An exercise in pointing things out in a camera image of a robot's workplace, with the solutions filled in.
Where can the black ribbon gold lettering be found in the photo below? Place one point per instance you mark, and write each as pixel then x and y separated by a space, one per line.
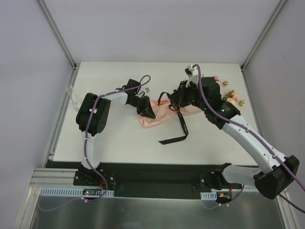
pixel 175 106

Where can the clear glass vase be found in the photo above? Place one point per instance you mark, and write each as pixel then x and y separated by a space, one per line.
pixel 74 98

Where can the right aluminium corner post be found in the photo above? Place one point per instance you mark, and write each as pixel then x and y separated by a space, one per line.
pixel 263 34

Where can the white cable duct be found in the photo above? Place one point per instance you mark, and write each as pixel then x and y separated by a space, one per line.
pixel 209 195
pixel 75 192

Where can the aluminium corner post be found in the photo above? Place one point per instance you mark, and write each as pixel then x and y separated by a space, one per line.
pixel 56 32
pixel 263 34

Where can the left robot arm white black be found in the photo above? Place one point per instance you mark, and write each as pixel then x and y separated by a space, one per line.
pixel 92 119

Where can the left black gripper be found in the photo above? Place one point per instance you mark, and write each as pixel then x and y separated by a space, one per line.
pixel 144 105

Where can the pink wrapping paper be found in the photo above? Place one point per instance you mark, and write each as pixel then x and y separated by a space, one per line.
pixel 163 113

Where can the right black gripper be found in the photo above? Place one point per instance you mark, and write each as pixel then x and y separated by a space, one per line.
pixel 177 97

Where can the right white cable duct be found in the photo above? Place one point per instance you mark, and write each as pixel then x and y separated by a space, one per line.
pixel 209 195

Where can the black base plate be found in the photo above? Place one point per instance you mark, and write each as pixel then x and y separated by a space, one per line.
pixel 173 191

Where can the left white cable duct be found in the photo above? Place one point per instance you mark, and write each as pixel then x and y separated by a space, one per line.
pixel 75 192

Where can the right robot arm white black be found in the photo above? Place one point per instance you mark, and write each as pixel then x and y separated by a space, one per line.
pixel 274 171

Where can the artificial flower bouquet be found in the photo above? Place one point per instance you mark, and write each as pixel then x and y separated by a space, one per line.
pixel 230 96

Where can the aluminium front rail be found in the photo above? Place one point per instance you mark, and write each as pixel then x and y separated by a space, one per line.
pixel 52 177

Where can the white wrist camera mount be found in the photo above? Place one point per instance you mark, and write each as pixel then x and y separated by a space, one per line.
pixel 193 75

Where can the left aluminium corner post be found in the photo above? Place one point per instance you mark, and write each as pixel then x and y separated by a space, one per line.
pixel 56 32

